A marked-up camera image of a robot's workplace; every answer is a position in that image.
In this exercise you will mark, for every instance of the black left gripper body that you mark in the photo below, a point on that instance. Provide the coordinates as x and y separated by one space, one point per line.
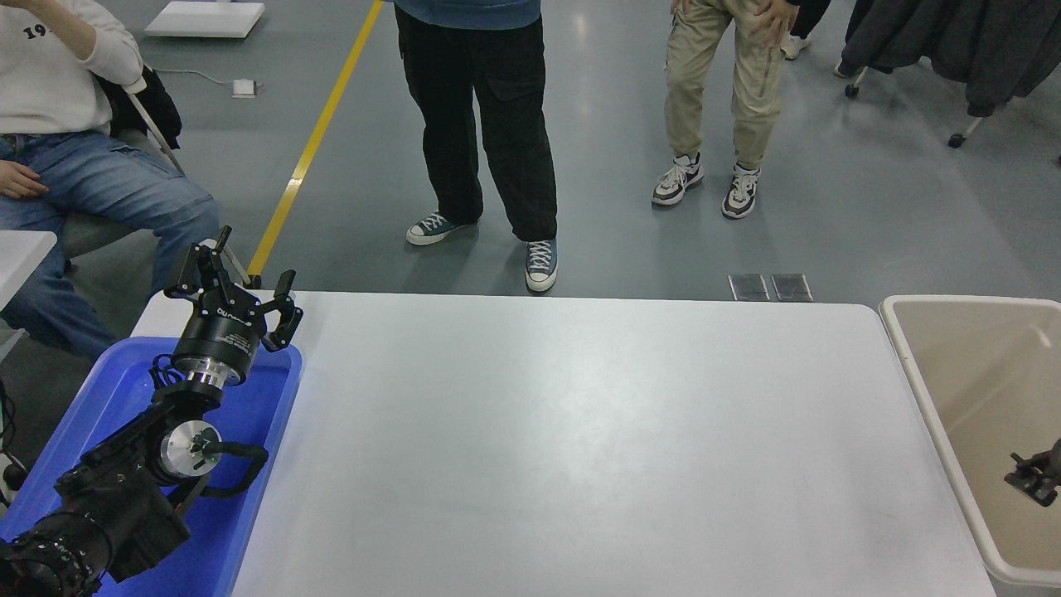
219 336

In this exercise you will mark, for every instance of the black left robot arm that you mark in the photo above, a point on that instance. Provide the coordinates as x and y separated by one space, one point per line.
116 506

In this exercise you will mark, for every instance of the person's hand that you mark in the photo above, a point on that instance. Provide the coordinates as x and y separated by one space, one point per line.
772 16
21 181

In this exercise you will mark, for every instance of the large pale bin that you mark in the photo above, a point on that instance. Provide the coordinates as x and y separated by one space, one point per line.
986 390

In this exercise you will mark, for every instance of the white folding chair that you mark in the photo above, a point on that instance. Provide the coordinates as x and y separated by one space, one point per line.
108 228

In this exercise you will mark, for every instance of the person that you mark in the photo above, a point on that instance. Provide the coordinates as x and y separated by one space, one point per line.
497 124
704 75
811 21
91 182

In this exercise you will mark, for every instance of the blue plastic tray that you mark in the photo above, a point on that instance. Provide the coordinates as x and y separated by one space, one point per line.
240 514

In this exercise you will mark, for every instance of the black bag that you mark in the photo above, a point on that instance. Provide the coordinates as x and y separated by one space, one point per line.
153 108

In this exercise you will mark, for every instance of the white side table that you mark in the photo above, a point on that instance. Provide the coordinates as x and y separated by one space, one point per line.
21 257

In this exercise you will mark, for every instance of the flat white board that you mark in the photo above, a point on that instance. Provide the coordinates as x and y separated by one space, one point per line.
203 18

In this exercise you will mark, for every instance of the metal floor socket plate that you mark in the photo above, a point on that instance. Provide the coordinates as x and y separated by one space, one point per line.
748 287
792 287

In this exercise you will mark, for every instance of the white wheeled chair legs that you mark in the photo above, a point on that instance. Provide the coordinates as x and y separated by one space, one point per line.
966 131

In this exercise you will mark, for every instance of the dark grey jackets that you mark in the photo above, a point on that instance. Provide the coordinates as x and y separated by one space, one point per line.
953 41

